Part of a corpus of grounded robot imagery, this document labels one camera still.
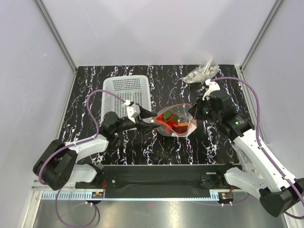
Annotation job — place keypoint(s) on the right aluminium frame post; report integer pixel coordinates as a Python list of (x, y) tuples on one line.
[(268, 21)]

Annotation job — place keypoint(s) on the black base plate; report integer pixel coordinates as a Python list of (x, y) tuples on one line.
[(158, 180)]

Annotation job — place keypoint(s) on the white plastic basket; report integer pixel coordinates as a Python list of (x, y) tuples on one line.
[(134, 88)]

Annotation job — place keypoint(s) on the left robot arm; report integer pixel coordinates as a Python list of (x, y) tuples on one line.
[(58, 163)]

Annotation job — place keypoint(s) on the left aluminium frame post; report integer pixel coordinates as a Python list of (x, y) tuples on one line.
[(55, 33)]

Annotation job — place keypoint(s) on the clear bag of white pieces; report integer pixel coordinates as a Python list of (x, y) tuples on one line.
[(202, 73)]

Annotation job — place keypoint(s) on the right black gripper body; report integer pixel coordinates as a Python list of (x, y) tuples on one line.
[(204, 111)]

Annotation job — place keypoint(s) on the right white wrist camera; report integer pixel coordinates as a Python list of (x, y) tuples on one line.
[(212, 86)]

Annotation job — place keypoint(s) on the red orange papaya slice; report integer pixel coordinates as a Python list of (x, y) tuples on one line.
[(180, 128)]

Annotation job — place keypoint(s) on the aluminium frame post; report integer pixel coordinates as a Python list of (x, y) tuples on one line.
[(55, 33), (268, 21)]

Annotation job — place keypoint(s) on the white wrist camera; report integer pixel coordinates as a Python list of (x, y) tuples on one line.
[(133, 110), (212, 86)]

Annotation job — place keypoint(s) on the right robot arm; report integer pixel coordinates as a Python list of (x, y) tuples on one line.
[(277, 189)]

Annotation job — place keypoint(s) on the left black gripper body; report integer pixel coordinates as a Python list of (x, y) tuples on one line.
[(139, 125)]

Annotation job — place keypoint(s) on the clear zip bag orange zipper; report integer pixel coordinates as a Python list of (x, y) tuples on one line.
[(182, 110)]

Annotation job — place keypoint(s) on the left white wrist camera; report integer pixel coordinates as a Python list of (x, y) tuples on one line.
[(133, 110)]

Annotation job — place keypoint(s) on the white slotted cable duct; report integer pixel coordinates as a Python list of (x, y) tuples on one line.
[(107, 196)]

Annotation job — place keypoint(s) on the red strawberry bunch with leaves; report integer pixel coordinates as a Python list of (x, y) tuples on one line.
[(166, 121)]

